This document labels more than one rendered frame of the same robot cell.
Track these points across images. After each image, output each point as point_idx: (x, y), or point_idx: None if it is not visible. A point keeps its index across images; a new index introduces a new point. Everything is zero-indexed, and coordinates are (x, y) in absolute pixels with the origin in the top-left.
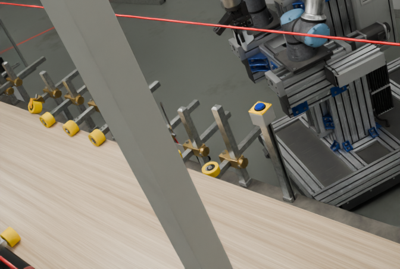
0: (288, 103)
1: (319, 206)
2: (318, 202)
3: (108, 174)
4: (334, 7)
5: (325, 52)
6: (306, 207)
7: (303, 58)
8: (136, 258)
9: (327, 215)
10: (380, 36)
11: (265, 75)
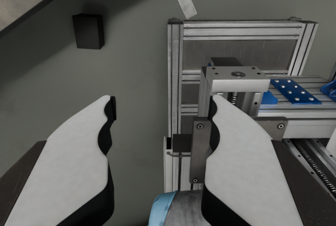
0: (202, 70)
1: (24, 0)
2: (34, 3)
3: None
4: None
5: (198, 177)
6: None
7: (208, 152)
8: None
9: (6, 0)
10: None
11: (332, 77)
